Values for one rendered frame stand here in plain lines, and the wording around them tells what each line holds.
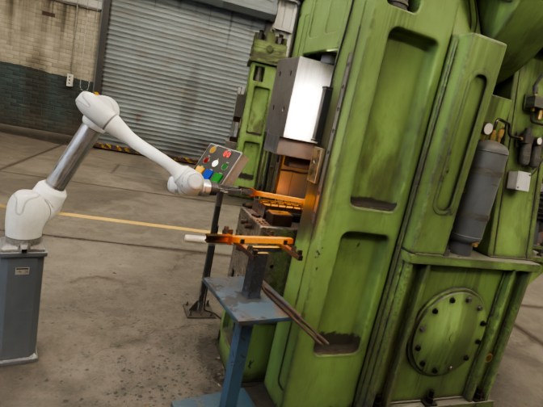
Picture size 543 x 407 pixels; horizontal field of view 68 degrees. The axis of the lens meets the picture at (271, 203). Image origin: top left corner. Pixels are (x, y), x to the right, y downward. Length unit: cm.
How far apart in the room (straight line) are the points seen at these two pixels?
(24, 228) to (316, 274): 139
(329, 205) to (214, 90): 842
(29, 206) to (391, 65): 180
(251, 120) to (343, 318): 529
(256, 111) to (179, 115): 335
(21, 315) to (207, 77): 834
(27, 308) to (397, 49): 216
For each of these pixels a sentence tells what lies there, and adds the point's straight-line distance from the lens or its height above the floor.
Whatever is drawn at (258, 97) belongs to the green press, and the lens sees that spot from 712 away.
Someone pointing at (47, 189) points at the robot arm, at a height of 87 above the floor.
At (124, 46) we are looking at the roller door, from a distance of 1019.
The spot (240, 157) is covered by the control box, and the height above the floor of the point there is 117.
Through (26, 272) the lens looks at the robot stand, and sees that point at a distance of 231.
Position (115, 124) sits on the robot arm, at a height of 127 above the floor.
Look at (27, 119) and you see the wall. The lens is 1063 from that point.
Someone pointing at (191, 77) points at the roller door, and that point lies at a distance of 1010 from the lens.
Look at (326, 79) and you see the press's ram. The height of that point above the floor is 169.
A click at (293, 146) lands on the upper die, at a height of 133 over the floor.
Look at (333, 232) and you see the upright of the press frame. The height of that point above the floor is 99.
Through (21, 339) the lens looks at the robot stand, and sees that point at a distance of 248.
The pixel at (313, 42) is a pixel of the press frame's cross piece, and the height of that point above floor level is 188.
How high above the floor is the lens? 144
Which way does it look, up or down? 11 degrees down
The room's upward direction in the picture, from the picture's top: 12 degrees clockwise
